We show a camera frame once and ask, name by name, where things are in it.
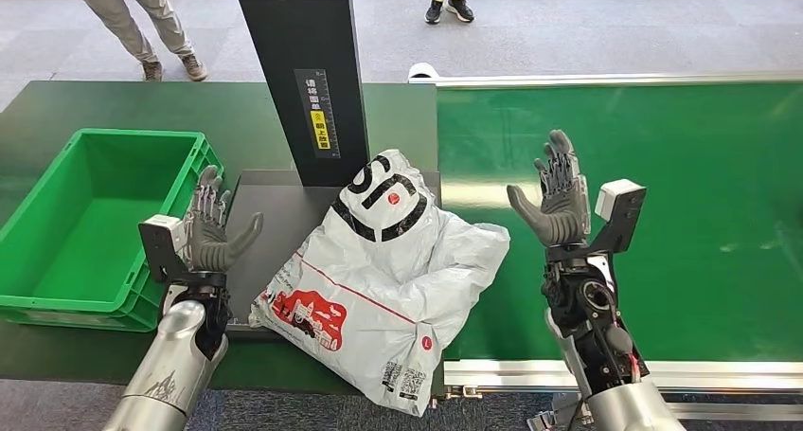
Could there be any person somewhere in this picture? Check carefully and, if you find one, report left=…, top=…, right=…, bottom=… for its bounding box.
left=62, top=0, right=210, bottom=83
left=423, top=0, right=476, bottom=26

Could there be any white package with black tape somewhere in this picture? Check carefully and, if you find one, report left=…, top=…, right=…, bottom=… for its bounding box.
left=248, top=149, right=512, bottom=418

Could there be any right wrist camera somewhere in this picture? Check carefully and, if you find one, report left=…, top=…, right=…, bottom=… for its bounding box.
left=588, top=178, right=648, bottom=258

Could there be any black inbound scanning machine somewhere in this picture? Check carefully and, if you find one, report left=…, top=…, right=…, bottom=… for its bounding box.
left=224, top=0, right=443, bottom=343

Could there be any aluminium conveyor frame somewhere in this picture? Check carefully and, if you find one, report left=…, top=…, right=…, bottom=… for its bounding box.
left=407, top=63, right=803, bottom=431

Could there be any green conveyor belt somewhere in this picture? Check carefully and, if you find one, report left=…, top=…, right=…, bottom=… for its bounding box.
left=436, top=82, right=803, bottom=363

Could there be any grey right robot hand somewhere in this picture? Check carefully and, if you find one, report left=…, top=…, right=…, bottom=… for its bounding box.
left=507, top=129, right=593, bottom=249

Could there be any green plastic crate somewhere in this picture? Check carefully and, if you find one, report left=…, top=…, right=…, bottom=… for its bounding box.
left=0, top=128, right=225, bottom=334

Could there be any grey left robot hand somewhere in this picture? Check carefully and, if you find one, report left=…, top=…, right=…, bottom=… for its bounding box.
left=184, top=165, right=265, bottom=275

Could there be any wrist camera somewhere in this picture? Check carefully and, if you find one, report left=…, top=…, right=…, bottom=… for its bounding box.
left=137, top=213, right=193, bottom=286
left=588, top=178, right=648, bottom=258

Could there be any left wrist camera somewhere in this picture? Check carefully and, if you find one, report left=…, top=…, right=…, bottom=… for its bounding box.
left=137, top=213, right=193, bottom=286

